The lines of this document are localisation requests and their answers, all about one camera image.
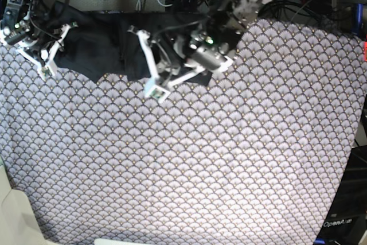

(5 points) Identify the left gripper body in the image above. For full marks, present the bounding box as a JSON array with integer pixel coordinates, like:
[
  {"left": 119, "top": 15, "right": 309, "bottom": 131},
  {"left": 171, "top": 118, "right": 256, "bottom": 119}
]
[{"left": 160, "top": 31, "right": 233, "bottom": 80}]

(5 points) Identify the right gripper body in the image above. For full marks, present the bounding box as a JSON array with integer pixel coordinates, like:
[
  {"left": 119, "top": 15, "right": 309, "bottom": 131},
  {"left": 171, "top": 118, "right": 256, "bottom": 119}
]
[{"left": 4, "top": 24, "right": 61, "bottom": 61}]

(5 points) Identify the black T-shirt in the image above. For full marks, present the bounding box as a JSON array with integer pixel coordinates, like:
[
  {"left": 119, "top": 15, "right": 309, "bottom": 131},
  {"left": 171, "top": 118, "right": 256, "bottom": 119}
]
[{"left": 51, "top": 1, "right": 203, "bottom": 83}]

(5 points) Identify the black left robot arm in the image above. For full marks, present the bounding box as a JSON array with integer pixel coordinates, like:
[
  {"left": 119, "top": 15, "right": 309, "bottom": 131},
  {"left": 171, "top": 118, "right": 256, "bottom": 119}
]
[{"left": 128, "top": 0, "right": 272, "bottom": 103}]

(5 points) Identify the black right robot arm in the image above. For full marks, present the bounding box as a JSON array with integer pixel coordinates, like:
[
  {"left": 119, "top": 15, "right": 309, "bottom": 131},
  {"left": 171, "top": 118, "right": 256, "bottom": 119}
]
[{"left": 1, "top": 0, "right": 77, "bottom": 80}]

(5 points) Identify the patterned fan-print tablecloth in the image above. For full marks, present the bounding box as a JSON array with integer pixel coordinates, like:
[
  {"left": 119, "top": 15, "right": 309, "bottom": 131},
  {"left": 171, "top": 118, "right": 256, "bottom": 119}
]
[{"left": 1, "top": 20, "right": 366, "bottom": 244}]

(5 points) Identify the beige bin corner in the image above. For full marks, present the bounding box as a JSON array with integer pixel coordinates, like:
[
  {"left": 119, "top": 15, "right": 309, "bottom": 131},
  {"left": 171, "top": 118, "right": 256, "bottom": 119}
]
[{"left": 1, "top": 162, "right": 46, "bottom": 244}]

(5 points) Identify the blue right edge clamp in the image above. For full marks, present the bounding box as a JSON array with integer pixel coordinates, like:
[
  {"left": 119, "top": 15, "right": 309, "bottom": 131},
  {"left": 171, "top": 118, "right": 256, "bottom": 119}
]
[{"left": 352, "top": 3, "right": 367, "bottom": 61}]

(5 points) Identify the black OpenArm box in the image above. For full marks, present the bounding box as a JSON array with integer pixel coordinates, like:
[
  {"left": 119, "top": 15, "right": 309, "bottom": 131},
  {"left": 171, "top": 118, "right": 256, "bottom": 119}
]
[{"left": 314, "top": 146, "right": 366, "bottom": 244}]

